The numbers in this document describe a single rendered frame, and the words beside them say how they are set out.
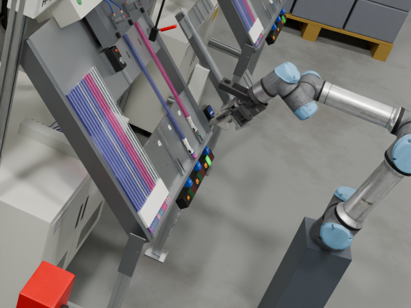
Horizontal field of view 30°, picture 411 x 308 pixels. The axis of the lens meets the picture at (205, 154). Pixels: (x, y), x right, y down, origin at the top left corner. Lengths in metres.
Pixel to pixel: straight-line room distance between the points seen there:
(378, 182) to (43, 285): 1.14
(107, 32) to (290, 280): 1.20
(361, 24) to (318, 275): 2.95
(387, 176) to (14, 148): 1.27
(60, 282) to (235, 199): 1.86
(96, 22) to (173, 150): 0.53
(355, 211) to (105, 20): 1.04
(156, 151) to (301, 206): 1.55
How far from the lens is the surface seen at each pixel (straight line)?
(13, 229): 2.58
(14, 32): 2.14
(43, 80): 2.21
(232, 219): 3.71
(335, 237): 2.70
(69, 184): 2.64
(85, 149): 2.27
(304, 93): 2.51
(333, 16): 5.55
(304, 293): 3.04
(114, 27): 2.47
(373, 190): 2.60
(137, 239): 2.33
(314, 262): 2.93
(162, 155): 2.59
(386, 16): 5.63
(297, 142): 4.43
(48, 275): 2.12
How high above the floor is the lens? 2.34
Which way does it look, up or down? 35 degrees down
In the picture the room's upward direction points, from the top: 21 degrees clockwise
